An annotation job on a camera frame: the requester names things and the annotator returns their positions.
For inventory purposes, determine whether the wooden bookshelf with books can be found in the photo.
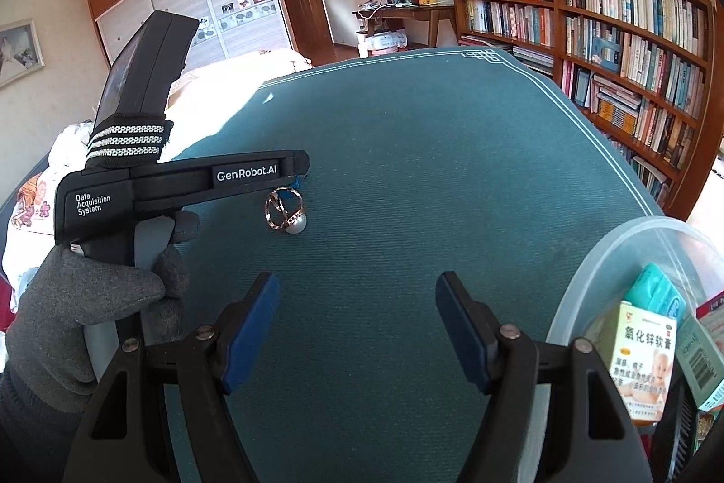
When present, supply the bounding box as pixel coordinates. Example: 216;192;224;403
454;0;723;220

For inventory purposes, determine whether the yellow ointment box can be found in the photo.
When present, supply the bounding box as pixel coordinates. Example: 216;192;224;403
595;301;677;426

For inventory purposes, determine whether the framed wedding photo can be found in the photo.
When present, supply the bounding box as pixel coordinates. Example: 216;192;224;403
0;19;44;87

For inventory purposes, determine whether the teal table cloth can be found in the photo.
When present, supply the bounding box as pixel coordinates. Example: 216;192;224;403
166;48;659;482

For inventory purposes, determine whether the white blue medicine box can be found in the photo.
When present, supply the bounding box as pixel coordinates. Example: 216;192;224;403
696;292;724;354

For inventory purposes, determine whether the clear plastic bowl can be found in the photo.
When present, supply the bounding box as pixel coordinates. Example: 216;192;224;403
548;217;723;354

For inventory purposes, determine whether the wooden desk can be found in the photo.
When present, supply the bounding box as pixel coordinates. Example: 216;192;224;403
352;4;459;48

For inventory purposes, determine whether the pale green barcode box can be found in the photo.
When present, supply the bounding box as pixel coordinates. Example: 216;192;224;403
675;315;724;412

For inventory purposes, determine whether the white bedding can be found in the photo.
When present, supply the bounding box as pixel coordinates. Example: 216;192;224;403
1;49;312;294

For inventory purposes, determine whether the gold pearl brooch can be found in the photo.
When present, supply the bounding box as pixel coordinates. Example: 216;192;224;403
264;187;308;235

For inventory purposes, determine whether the long black case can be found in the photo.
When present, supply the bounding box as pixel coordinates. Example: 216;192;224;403
649;376;705;482

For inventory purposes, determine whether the teal Glide floss box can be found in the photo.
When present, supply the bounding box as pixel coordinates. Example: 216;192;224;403
624;263;686;322

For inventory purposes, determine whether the grey gloved left hand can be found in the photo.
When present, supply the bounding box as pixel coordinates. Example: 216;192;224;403
6;245;190;414

